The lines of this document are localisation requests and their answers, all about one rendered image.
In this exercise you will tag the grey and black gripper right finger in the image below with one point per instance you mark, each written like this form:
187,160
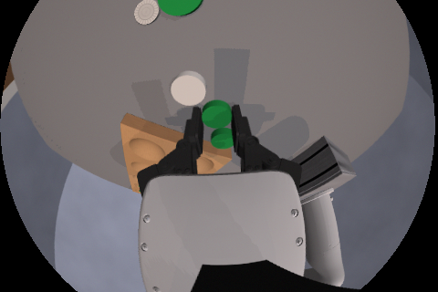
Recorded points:
254,156

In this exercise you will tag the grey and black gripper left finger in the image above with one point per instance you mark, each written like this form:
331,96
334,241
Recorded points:
181,160

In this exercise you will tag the tan tray with round pockets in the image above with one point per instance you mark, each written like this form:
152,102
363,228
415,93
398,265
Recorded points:
145,143

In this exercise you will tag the white disc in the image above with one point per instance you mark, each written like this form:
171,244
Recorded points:
188,88

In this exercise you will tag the beige round disc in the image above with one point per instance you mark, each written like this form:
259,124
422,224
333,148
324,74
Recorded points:
147,11

